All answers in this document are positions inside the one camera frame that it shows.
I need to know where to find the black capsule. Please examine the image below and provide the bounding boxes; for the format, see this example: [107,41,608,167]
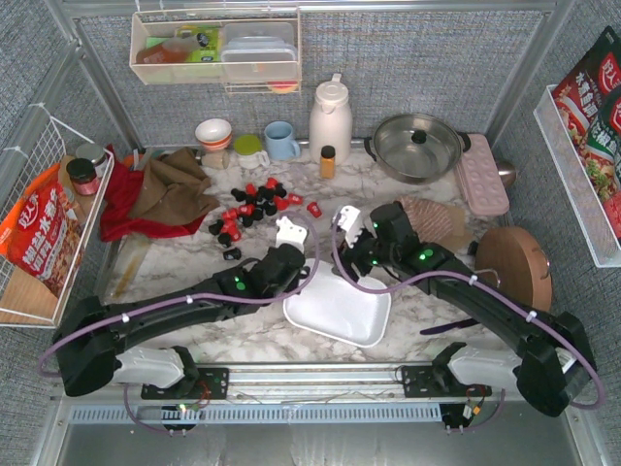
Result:
[222,248,242,261]

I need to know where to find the white storage tray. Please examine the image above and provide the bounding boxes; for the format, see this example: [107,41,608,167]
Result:
[283,261,392,348]

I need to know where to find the striped pink cloth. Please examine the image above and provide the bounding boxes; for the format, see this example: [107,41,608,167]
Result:
[397,196,474,252]

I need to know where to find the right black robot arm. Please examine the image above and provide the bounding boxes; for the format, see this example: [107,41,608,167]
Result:
[331,202,605,417]

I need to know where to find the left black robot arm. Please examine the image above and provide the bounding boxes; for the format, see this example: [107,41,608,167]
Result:
[53,245,305,397]

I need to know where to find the pile of capsules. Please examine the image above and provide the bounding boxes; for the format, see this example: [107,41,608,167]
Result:
[208,177,305,247]

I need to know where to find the lone red capsule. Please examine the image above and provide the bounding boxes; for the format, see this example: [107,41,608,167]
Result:
[307,202,322,218]

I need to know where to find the orange spice bottle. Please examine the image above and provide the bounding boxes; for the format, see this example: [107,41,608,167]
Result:
[319,146,336,179]

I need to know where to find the steel pot with lid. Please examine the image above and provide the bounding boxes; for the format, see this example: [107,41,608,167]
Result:
[363,114,472,184]

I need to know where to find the green lid cup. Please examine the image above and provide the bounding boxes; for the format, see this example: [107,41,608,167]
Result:
[233,134,270,170]

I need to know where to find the small glass cup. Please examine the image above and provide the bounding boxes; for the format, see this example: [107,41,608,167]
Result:
[201,150,230,170]

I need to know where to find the brown cloth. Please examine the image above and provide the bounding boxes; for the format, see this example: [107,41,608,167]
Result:
[128,148,219,226]

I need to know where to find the white thermos jug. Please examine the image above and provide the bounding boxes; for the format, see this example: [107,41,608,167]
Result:
[309,73,353,166]

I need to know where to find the pink egg tray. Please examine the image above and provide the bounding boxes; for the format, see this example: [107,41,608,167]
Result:
[455,133,509,216]

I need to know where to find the blue mug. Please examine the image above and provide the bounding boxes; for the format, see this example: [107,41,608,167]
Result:
[264,121,301,161]

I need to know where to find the round wooden board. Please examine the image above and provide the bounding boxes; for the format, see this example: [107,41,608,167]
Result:
[474,226,552,313]

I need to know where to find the white orange bowl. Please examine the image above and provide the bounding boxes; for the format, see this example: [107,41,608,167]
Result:
[194,118,232,151]

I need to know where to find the red cloth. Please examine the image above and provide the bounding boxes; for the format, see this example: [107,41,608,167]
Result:
[100,161,206,242]

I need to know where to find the red jar black lid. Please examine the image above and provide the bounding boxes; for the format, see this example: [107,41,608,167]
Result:
[66,158,100,196]

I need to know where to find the clear plastic containers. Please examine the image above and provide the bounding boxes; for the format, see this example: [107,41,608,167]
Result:
[220,21,298,83]

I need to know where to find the green label bottle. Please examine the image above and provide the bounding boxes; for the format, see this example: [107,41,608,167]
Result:
[175,24,222,63]

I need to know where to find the red snack bag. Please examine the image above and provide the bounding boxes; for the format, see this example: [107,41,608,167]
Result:
[1,163,82,297]

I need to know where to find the red seasoning packets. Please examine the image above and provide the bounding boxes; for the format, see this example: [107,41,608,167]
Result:
[552,26,620,239]

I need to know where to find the metal base rail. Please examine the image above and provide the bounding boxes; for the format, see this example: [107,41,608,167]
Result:
[48,361,583,428]

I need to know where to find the cream wall shelf basket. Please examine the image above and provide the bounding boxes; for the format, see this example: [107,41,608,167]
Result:
[129,3,302,94]

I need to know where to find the white wire basket right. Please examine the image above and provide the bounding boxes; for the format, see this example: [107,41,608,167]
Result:
[533,84,620,268]

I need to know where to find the white wire basket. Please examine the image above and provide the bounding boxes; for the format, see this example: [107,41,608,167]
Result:
[1,103,115,328]
[533,84,620,268]

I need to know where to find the white wire basket left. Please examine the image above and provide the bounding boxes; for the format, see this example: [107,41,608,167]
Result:
[1,103,115,328]

